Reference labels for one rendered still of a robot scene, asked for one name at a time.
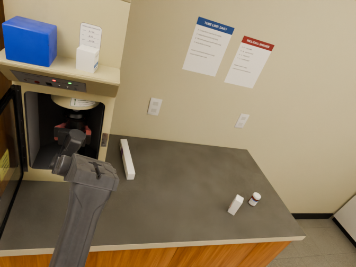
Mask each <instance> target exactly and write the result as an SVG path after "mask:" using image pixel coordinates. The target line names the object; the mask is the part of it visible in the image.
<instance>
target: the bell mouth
mask: <svg viewBox="0 0 356 267"><path fill-rule="evenodd" d="M51 99H52V100H53V101H54V102H55V103H56V104H58V105H60V106H62V107H65V108H68V109H73V110H87V109H91V108H94V107H96V106H97V105H98V104H99V102H96V101H89V100H82V99H76V98H72V97H65V96H59V95H52V94H51Z"/></svg>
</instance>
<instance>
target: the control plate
mask: <svg viewBox="0 0 356 267"><path fill-rule="evenodd" d="M10 71H11V72H12V73H13V74H14V76H15V77H16V78H17V79H18V80H19V81H20V82H26V83H32V84H37V83H35V82H34V81H38V82H40V83H39V84H38V85H44V86H50V85H47V84H46V82H48V83H51V84H52V86H51V87H57V88H63V89H67V90H73V91H79V92H85V93H86V83H81V82H75V81H69V80H65V79H60V78H54V77H48V76H42V75H36V74H30V73H25V72H19V71H15V70H10ZM24 79H27V81H25V80H24ZM53 79H54V80H56V81H53ZM68 83H71V84H68ZM58 85H60V87H58ZM66 86H68V87H69V88H67V87H66ZM75 88H77V89H76V90H75Z"/></svg>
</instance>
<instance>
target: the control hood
mask: <svg viewBox="0 0 356 267"><path fill-rule="evenodd" d="M10 70H15V71H19V72H25V73H30V74H36V75H42V76H48V77H54V78H60V79H65V80H69V81H75V82H81V83H86V93H90V94H96V95H102V96H108V97H116V95H117V92H118V89H119V86H120V69H118V68H113V67H109V66H103V65H99V64H98V66H97V69H96V71H95V72H94V73H89V72H85V71H82V70H79V69H76V59H71V58H66V57H61V56H56V58H55V59H54V61H53V62H52V64H51V65H50V67H43V66H38V65H33V64H27V63H22V62H19V61H13V60H8V59H6V55H5V49H3V50H1V51H0V71H1V72H2V73H3V75H4V76H5V77H6V78H7V79H8V80H11V81H17V82H19V80H18V79H17V78H16V77H15V76H14V74H13V73H12V72H11V71H10Z"/></svg>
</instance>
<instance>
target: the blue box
mask: <svg viewBox="0 0 356 267"><path fill-rule="evenodd" d="M2 28H3V37H4V46H5V55H6V59H8V60H13V61H19V62H22V63H27V64H33V65H38V66H43V67H50V65H51V64H52V62H53V61H54V59H55V58H56V56H57V26H56V25H53V24H49V23H44V22H40V21H36V20H32V19H28V18H25V17H21V16H15V17H13V18H11V19H9V20H7V21H5V22H3V23H2Z"/></svg>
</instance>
